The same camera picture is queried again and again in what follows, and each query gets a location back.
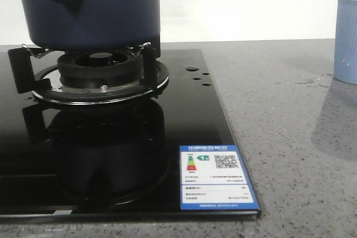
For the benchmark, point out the black gas burner head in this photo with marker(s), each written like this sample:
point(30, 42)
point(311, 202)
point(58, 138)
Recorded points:
point(94, 69)

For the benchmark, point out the blue white energy label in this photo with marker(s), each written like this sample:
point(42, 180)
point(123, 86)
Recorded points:
point(214, 178)

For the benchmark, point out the light blue ribbed cup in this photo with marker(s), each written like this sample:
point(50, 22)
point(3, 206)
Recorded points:
point(345, 42)

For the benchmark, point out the black glass gas stove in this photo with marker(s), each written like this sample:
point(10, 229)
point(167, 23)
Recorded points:
point(108, 162)

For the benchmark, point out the dark blue cooking pot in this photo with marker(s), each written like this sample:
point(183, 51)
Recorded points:
point(81, 25)

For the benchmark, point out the black metal pot support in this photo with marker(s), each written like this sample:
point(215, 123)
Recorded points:
point(47, 87)

